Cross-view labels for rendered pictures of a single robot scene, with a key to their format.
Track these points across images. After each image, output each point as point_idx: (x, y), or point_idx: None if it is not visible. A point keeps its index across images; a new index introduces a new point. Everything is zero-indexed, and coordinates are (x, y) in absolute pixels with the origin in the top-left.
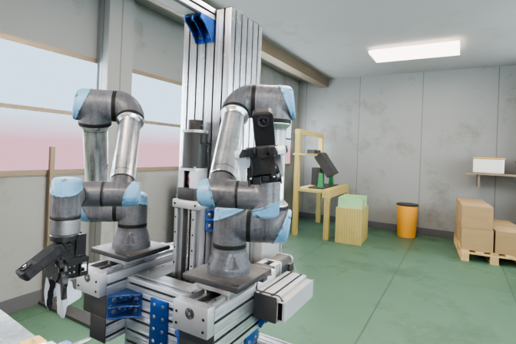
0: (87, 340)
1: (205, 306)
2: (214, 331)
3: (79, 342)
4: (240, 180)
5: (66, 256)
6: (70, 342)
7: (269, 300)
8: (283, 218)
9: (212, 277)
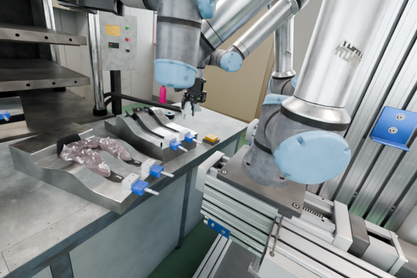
0: (198, 142)
1: (203, 165)
2: (204, 190)
3: (195, 140)
4: (409, 89)
5: (192, 89)
6: (192, 136)
7: (269, 236)
8: (291, 135)
9: (239, 158)
